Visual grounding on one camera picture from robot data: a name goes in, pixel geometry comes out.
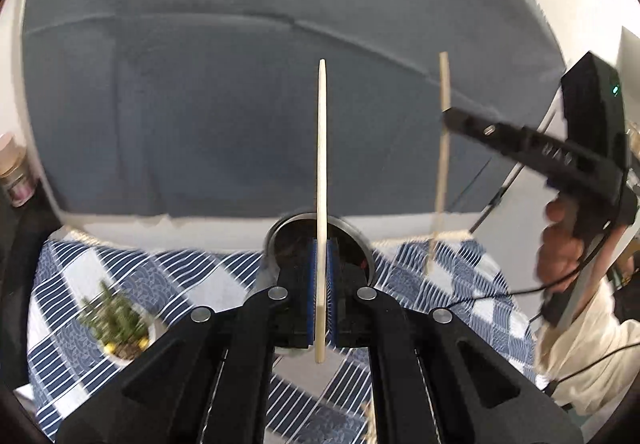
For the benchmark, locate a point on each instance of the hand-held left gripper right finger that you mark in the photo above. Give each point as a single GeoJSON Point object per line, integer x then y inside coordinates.
{"type": "Point", "coordinates": [332, 289]}

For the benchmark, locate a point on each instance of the grey sofa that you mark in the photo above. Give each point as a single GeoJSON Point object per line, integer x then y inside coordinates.
{"type": "Point", "coordinates": [200, 73]}

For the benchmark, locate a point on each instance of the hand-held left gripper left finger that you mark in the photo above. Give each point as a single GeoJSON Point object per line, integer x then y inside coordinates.
{"type": "Point", "coordinates": [312, 289]}

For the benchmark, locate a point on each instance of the small plant in white pot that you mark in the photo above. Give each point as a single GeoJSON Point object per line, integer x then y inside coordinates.
{"type": "Point", "coordinates": [120, 324]}

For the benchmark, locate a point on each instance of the black cylindrical chopstick holder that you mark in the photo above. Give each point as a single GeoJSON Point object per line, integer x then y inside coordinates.
{"type": "Point", "coordinates": [295, 234]}

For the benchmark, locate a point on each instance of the jar with pink lid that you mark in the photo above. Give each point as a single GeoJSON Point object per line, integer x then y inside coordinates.
{"type": "Point", "coordinates": [17, 168]}

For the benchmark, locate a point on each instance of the blue white checked tablecloth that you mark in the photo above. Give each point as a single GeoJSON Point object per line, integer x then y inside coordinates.
{"type": "Point", "coordinates": [200, 274]}

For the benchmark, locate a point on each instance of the single wooden chopstick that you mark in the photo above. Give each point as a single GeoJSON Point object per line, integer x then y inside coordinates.
{"type": "Point", "coordinates": [322, 148]}
{"type": "Point", "coordinates": [370, 424]}
{"type": "Point", "coordinates": [444, 83]}

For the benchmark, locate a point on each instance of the person's right forearm white sleeve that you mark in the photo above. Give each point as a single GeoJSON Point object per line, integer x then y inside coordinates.
{"type": "Point", "coordinates": [600, 354]}

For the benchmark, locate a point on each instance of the person's right hand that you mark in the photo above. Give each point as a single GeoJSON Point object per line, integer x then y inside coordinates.
{"type": "Point", "coordinates": [557, 249]}

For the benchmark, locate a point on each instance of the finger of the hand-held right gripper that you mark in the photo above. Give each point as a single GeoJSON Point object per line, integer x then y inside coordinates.
{"type": "Point", "coordinates": [490, 129]}

